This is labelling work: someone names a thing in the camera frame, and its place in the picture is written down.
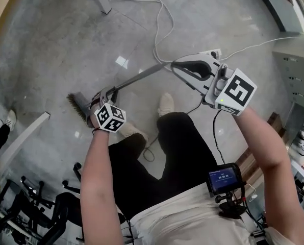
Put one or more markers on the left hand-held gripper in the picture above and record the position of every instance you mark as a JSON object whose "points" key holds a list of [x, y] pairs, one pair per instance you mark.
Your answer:
{"points": [[111, 117]]}

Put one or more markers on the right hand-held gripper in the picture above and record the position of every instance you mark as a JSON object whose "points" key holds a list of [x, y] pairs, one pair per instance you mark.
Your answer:
{"points": [[236, 91]]}

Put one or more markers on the person's left forearm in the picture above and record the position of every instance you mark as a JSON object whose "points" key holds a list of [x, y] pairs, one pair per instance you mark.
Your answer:
{"points": [[98, 175]]}

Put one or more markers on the person's right forearm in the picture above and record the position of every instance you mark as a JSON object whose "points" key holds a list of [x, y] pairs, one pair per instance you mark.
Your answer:
{"points": [[269, 149]]}

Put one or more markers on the person's left hand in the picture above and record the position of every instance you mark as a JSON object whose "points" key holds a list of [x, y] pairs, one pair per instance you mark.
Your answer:
{"points": [[92, 116]]}

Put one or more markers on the small white power strip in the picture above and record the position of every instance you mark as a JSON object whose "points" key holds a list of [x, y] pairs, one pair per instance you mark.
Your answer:
{"points": [[209, 53]]}

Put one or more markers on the person's left beige shoe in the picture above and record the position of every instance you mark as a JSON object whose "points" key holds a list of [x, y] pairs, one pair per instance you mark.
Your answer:
{"points": [[131, 131]]}

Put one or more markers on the person's beige shoe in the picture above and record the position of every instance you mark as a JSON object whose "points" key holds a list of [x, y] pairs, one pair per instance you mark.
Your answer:
{"points": [[166, 103], [131, 131]]}

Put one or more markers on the person's right beige shoe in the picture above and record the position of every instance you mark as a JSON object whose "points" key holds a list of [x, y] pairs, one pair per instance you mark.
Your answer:
{"points": [[166, 103]]}

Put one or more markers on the person's dark trousers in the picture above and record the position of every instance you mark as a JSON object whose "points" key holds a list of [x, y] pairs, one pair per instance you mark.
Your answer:
{"points": [[172, 149]]}

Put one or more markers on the grey locker cabinet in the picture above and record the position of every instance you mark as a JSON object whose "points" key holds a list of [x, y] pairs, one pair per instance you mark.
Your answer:
{"points": [[294, 68]]}

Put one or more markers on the grey window ledge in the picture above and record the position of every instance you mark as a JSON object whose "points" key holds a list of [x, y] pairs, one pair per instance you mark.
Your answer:
{"points": [[282, 6]]}

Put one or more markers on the small chest monitor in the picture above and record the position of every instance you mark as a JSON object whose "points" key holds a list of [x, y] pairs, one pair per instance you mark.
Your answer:
{"points": [[223, 179]]}

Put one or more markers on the black office chair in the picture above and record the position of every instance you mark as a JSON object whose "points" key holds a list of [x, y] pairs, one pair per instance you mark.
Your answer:
{"points": [[22, 208], [65, 205]]}

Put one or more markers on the black equipment pile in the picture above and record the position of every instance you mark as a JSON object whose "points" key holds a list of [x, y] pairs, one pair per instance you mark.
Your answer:
{"points": [[303, 136]]}

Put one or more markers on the person's white shirt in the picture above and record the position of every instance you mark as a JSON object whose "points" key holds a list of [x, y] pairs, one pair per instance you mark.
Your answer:
{"points": [[180, 218]]}

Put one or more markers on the black monitor mount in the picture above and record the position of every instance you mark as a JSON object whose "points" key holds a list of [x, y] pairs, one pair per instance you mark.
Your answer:
{"points": [[231, 208]]}

